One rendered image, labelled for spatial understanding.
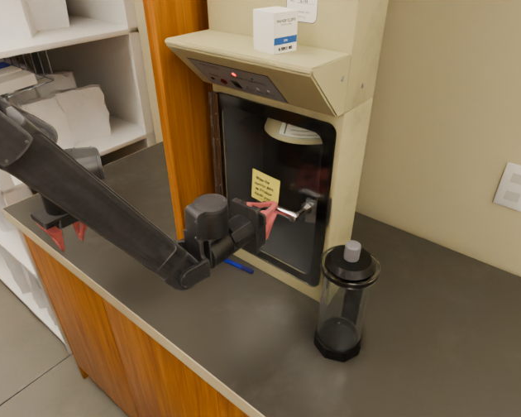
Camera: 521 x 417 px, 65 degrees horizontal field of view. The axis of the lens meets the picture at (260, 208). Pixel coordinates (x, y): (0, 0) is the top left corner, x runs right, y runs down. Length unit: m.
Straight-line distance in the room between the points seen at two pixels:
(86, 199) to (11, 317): 2.05
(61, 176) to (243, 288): 0.62
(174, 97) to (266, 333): 0.55
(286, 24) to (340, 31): 0.09
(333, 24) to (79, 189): 0.45
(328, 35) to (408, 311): 0.64
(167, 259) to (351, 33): 0.45
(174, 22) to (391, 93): 0.59
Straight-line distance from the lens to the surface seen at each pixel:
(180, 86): 0.93
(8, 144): 0.46
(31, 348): 2.36
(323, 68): 0.63
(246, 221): 0.75
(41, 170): 0.51
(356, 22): 0.70
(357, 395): 0.87
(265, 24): 0.69
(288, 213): 0.81
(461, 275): 1.18
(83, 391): 2.11
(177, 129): 0.94
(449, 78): 1.11
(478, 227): 1.23
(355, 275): 0.74
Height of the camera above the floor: 1.67
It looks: 34 degrees down
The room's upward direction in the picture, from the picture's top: straight up
